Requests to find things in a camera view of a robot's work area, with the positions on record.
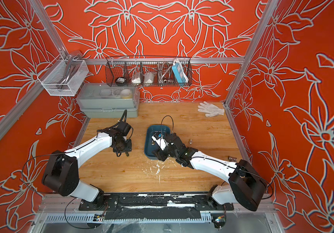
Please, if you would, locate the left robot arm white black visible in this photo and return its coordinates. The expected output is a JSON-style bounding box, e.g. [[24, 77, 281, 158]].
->
[[42, 110, 133, 209]]

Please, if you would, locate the small metal clamp on table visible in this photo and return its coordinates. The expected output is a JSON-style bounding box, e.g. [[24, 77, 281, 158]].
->
[[228, 156, 237, 163]]

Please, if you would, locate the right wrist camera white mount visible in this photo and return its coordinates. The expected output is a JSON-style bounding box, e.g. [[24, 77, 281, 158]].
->
[[151, 132, 167, 150]]

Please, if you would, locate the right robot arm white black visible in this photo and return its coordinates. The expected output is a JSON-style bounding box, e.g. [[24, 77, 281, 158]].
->
[[151, 133, 267, 212]]

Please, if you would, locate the white work glove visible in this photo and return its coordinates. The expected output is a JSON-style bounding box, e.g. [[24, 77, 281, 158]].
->
[[198, 102, 225, 117]]

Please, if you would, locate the light blue box in basket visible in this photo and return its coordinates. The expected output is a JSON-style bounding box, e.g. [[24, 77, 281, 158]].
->
[[171, 59, 188, 86]]

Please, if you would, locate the grey lidded storage container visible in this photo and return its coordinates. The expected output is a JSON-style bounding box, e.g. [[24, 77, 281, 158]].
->
[[76, 83, 140, 118]]

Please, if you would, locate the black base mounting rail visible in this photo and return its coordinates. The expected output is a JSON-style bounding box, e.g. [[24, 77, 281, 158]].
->
[[79, 192, 234, 221]]

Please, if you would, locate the teal plastic storage box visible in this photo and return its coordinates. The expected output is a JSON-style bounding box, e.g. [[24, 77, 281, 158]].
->
[[144, 124, 170, 160]]

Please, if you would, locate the black wire wall basket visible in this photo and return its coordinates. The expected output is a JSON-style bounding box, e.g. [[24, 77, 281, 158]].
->
[[105, 55, 193, 87]]

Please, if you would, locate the clear plastic wall bin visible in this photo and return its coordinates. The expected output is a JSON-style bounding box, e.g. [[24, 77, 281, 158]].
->
[[38, 58, 89, 97]]

